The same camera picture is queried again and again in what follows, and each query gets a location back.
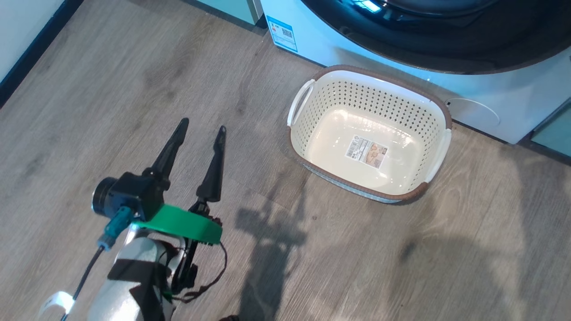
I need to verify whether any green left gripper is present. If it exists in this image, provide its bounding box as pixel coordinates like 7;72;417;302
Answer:
134;118;227;245

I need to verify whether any round dark glass washer door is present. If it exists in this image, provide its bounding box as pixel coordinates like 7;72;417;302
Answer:
300;0;571;75

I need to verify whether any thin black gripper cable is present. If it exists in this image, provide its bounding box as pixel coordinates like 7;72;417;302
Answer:
172;241;228;305

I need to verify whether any black camera cable teal plug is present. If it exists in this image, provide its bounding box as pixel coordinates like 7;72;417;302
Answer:
60;206;134;321

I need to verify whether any white front-load washing machine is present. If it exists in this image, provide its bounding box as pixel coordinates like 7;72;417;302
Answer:
260;0;571;144

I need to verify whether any white cable tag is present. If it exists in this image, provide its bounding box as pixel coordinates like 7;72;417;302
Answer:
38;291;74;319

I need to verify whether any cream perforated laundry basket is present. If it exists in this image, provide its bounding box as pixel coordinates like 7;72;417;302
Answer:
287;65;453;205

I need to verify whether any blue white energy label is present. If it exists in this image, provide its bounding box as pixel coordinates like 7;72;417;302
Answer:
266;15;298;53

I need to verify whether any white basket product sticker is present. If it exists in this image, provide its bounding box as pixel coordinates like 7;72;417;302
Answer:
345;135;388;169

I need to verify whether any round white filter cover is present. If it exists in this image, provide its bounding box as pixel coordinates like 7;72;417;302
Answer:
445;98;501;127

